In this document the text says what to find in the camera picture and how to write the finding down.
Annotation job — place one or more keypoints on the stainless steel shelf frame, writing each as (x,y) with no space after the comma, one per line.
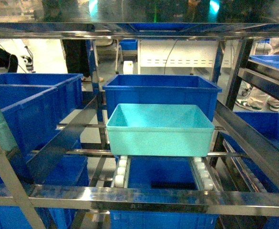
(28,198)

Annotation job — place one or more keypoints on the blue bin behind turquoise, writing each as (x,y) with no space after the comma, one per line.
(161,89)

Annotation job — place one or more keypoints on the blue bin lower middle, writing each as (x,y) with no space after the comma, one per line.
(161,173)

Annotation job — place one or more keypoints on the white cabinet in background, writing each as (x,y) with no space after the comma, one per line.
(171,53)

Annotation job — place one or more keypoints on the blue bin left shelf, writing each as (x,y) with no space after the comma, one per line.
(34,103)

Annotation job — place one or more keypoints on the roller conveyor track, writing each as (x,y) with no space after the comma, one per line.
(122,172)

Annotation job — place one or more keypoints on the turquoise plastic bin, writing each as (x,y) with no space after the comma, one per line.
(159,130)

